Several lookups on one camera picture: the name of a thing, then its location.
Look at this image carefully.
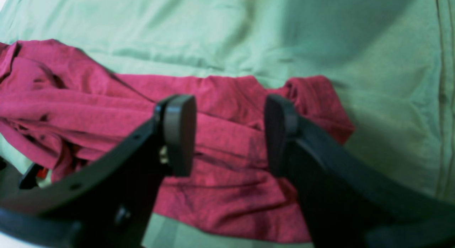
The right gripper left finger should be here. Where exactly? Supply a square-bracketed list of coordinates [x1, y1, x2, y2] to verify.
[1, 95, 197, 248]

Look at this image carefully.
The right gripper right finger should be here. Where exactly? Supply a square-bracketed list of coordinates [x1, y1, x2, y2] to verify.
[264, 94, 455, 248]

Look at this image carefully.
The red T-shirt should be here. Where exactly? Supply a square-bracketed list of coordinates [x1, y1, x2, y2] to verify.
[0, 40, 355, 243]

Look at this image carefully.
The green table cloth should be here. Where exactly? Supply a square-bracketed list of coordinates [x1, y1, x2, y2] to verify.
[0, 0, 455, 248]

